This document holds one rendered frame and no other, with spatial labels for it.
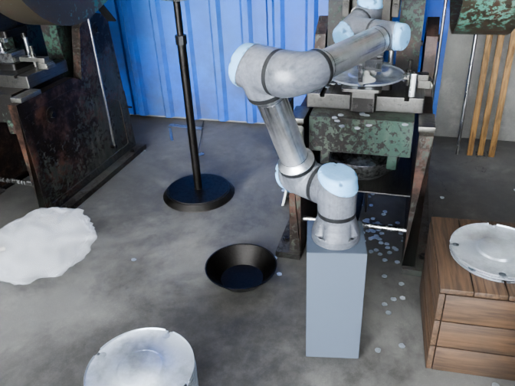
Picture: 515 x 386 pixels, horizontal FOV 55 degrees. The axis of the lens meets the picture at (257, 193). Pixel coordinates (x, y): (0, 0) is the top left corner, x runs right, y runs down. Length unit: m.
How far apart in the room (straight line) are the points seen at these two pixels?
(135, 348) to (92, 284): 0.80
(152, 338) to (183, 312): 0.52
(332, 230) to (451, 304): 0.43
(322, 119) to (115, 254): 1.12
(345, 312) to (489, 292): 0.43
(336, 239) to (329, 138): 0.58
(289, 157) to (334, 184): 0.15
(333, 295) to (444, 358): 0.42
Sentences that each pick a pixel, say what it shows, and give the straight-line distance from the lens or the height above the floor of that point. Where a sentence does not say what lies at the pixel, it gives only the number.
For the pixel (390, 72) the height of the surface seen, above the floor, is 0.78.
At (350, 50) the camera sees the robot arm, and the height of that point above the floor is 1.03.
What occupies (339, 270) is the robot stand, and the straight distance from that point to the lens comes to 1.57.
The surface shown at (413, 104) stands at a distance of 2.01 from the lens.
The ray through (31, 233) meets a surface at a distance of 2.35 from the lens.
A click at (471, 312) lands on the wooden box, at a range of 1.68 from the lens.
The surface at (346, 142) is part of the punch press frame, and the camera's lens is 1.98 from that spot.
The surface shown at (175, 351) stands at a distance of 1.47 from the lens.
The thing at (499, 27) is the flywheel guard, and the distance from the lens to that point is 1.88.
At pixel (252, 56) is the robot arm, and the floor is 1.04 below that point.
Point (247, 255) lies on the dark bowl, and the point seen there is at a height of 0.03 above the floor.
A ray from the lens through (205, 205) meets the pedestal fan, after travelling 2.59.
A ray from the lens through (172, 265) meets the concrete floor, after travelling 2.26.
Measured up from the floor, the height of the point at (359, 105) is 0.68.
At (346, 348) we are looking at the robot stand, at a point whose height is 0.05.
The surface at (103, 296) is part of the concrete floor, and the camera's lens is 2.18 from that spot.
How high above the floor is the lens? 1.37
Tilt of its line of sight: 30 degrees down
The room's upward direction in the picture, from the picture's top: 3 degrees counter-clockwise
